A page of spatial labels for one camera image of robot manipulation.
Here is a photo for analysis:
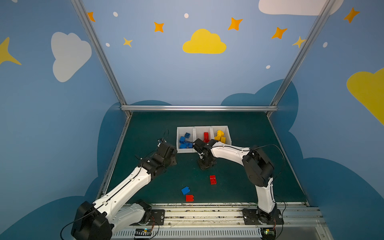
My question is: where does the red lego bottom brick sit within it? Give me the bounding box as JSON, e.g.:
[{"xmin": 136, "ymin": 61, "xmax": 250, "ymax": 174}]
[{"xmin": 186, "ymin": 195, "xmax": 194, "ymax": 202}]

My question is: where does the red lego right brick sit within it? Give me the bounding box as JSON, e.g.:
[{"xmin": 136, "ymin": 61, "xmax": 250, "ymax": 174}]
[{"xmin": 210, "ymin": 175, "xmax": 217, "ymax": 185}]

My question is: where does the white left bin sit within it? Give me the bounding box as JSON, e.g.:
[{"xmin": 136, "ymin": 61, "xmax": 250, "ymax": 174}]
[{"xmin": 176, "ymin": 126, "xmax": 197, "ymax": 154}]

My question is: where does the aluminium frame post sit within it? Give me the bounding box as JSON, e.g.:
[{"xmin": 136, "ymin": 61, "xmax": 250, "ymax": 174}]
[
  {"xmin": 267, "ymin": 0, "xmax": 337, "ymax": 118},
  {"xmin": 71, "ymin": 0, "xmax": 127, "ymax": 106}
]

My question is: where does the left aluminium frame post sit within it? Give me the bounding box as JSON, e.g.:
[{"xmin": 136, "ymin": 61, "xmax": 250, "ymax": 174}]
[{"xmin": 71, "ymin": 0, "xmax": 127, "ymax": 106}]

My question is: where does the red lego long brick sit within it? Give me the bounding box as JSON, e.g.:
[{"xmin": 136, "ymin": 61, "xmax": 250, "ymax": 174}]
[{"xmin": 204, "ymin": 132, "xmax": 210, "ymax": 143}]

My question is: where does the blue lego bottom brick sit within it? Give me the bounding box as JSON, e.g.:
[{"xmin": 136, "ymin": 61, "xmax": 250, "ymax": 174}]
[{"xmin": 181, "ymin": 187, "xmax": 191, "ymax": 195}]

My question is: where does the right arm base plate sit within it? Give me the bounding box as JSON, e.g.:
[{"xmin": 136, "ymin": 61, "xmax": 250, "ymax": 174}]
[{"xmin": 242, "ymin": 208, "xmax": 284, "ymax": 225}]

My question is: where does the white middle bin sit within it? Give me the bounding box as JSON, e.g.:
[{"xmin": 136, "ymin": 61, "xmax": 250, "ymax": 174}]
[{"xmin": 195, "ymin": 126, "xmax": 212, "ymax": 142}]

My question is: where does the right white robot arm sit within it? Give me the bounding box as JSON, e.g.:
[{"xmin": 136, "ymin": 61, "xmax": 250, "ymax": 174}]
[{"xmin": 193, "ymin": 139, "xmax": 284, "ymax": 225}]

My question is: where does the horizontal aluminium back rail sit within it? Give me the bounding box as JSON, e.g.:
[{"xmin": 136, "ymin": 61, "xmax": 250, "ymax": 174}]
[{"xmin": 121, "ymin": 105, "xmax": 278, "ymax": 112}]

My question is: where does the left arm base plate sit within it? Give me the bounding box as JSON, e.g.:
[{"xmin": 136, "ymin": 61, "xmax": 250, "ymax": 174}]
[{"xmin": 132, "ymin": 210, "xmax": 165, "ymax": 226}]

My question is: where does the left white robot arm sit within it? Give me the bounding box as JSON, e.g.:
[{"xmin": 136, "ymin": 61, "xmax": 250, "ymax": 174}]
[{"xmin": 71, "ymin": 142, "xmax": 177, "ymax": 240}]

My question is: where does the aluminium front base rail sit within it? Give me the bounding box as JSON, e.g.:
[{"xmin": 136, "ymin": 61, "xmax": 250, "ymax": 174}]
[{"xmin": 110, "ymin": 202, "xmax": 332, "ymax": 240}]

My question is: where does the right aluminium frame post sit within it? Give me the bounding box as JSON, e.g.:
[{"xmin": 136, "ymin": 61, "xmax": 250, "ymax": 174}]
[{"xmin": 267, "ymin": 0, "xmax": 337, "ymax": 118}]

